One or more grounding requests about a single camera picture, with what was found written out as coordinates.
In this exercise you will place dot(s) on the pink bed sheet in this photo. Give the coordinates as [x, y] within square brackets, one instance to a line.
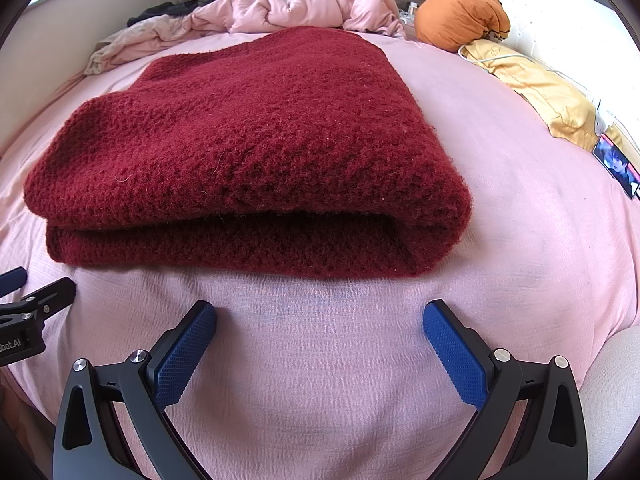
[500, 210]

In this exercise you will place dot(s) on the yellow pillow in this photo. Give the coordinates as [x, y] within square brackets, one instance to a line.
[545, 87]

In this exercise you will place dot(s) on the white padded headboard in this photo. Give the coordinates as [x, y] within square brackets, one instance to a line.
[565, 30]

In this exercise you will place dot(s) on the smartphone with lit screen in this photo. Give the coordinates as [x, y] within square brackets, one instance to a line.
[616, 162]

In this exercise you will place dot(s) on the dark red knitted sweater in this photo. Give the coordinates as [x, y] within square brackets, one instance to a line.
[250, 160]

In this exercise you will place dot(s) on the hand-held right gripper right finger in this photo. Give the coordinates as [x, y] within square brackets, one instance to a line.
[455, 355]

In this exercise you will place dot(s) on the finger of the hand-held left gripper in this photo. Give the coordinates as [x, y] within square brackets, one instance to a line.
[52, 295]
[12, 280]

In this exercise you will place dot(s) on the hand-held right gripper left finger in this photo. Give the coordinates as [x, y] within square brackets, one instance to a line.
[185, 355]

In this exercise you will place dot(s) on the dark clothes pile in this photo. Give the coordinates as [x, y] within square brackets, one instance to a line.
[160, 11]

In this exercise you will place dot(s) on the beige crumpled cloth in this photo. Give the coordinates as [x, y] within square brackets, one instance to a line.
[135, 40]

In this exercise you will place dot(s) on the pink duvet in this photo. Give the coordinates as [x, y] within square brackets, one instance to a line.
[310, 5]

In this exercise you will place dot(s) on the orange pillow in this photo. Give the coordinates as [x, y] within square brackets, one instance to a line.
[457, 17]

